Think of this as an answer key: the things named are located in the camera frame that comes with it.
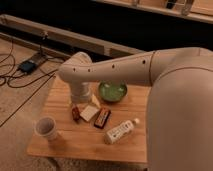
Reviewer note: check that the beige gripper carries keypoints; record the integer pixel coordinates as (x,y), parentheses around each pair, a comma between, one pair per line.
(81,93)

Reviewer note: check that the white plastic bottle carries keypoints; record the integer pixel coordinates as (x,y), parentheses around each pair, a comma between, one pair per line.
(121,130)

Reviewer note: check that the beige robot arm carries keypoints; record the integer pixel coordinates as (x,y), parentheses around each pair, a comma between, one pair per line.
(179,115)

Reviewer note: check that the green ceramic bowl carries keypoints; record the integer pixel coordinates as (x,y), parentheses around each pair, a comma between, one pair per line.
(112,92)

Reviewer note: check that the white square sponge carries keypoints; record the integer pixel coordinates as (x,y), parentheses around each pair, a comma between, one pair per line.
(89,112)

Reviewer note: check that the dark chocolate bar packet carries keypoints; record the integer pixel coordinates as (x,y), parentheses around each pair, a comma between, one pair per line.
(102,118)

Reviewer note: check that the wooden table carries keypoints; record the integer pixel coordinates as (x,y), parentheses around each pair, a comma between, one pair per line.
(84,141)

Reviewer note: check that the white paper cup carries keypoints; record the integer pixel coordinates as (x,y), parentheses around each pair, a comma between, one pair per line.
(46,127)

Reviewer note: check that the black power adapter box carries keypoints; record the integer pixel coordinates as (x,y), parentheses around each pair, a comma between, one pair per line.
(27,67)

